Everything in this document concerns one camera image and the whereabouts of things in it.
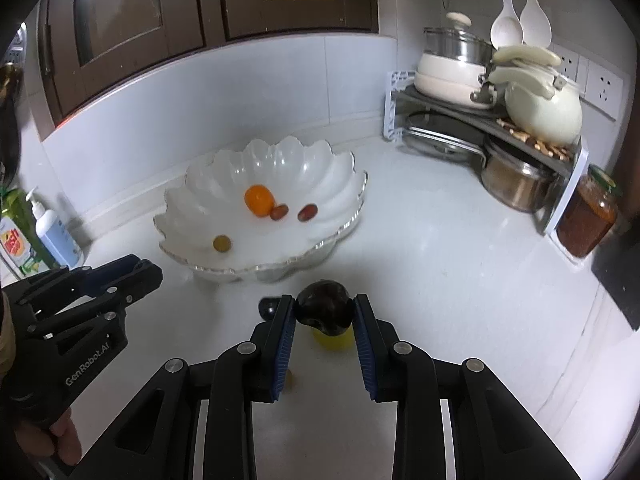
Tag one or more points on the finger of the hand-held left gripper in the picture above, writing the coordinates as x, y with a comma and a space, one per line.
140, 282
110, 270

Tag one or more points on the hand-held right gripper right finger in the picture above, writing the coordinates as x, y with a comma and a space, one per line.
363, 350

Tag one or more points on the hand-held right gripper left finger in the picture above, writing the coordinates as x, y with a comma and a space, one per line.
282, 350

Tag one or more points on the green apple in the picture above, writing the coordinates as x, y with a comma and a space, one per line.
330, 344

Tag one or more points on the blueberry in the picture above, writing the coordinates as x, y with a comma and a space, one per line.
267, 307

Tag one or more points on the dark purple plum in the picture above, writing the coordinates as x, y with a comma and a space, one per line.
322, 310

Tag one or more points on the red cherry tomato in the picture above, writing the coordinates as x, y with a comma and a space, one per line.
308, 212
279, 212

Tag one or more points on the small orange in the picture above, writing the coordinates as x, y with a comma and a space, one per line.
259, 201

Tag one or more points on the white scalloped bowl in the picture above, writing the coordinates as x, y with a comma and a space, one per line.
300, 170

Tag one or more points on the person's left hand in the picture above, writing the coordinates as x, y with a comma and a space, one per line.
67, 437

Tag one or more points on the white blue pump bottle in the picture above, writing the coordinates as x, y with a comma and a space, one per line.
55, 235

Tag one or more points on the green dish soap bottle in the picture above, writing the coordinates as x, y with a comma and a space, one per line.
20, 245

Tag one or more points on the brass ladle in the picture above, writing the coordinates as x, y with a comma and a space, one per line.
7, 82

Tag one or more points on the glass pan lid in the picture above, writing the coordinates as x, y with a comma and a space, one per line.
440, 132

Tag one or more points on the stainless steel pot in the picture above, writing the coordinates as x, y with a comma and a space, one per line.
520, 180

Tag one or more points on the brown framed glass door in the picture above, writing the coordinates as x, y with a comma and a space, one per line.
125, 25
300, 10

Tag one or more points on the white grey corner shelf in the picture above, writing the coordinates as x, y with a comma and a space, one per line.
567, 195

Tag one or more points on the glass jar of sauce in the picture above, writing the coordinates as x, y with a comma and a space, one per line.
585, 220

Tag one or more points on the cream frying pan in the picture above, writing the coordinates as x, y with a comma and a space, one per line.
445, 95

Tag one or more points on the patterned trivet mat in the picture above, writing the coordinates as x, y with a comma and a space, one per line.
545, 149

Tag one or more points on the white saucepan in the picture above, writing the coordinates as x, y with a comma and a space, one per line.
445, 70

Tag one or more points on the cream ceramic pot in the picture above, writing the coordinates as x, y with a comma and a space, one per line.
545, 110

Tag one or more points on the white plastic spoon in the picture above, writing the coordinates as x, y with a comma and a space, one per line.
536, 27
506, 30

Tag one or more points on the white wall socket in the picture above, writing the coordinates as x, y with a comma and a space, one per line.
567, 65
602, 90

